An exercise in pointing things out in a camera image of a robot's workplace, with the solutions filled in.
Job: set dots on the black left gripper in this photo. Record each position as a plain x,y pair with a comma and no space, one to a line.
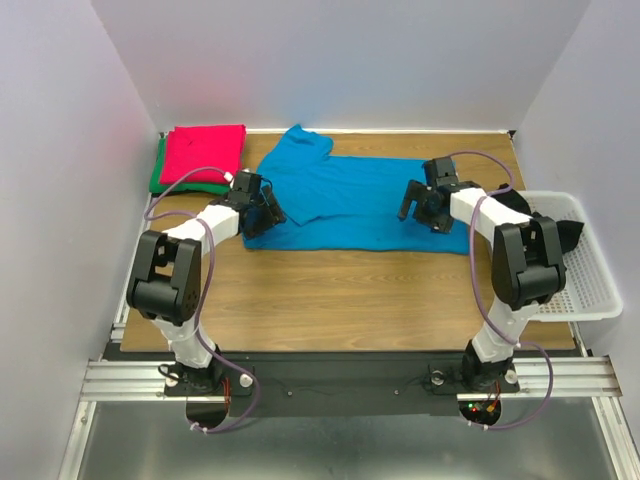
274,216

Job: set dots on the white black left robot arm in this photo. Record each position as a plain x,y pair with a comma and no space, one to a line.
173,269

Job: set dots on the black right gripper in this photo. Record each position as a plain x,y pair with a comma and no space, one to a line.
420,198

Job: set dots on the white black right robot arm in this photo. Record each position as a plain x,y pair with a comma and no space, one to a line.
527,266

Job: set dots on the folded pink t-shirt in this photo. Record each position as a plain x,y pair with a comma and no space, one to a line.
214,149

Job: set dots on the folded green t-shirt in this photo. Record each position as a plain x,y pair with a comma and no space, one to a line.
156,188

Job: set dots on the aluminium frame rail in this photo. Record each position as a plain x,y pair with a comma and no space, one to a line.
107,380

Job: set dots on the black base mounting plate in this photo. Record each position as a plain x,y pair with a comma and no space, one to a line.
339,384

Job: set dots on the white plastic laundry basket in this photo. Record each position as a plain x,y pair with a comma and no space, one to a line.
590,293

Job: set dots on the blue t-shirt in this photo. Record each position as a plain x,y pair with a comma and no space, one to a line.
344,202

